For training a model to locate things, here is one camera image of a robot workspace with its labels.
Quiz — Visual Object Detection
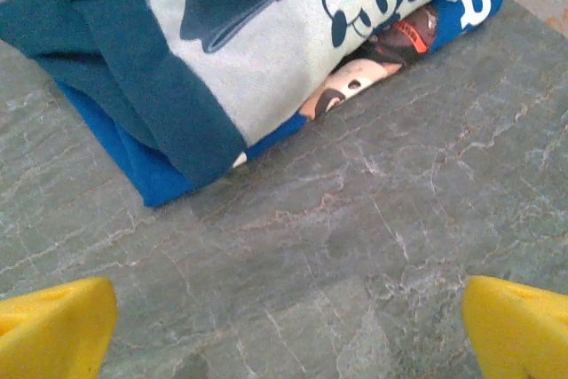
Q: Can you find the royal blue printed t-shirt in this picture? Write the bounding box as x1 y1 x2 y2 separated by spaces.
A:
55 0 505 208

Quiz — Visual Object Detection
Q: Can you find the teal cartoon print t-shirt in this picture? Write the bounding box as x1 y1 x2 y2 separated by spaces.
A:
0 0 471 176

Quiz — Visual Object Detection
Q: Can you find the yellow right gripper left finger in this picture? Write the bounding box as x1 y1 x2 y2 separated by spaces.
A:
0 276 119 379

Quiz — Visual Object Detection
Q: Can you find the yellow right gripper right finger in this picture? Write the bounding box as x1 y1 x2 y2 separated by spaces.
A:
461 275 568 379

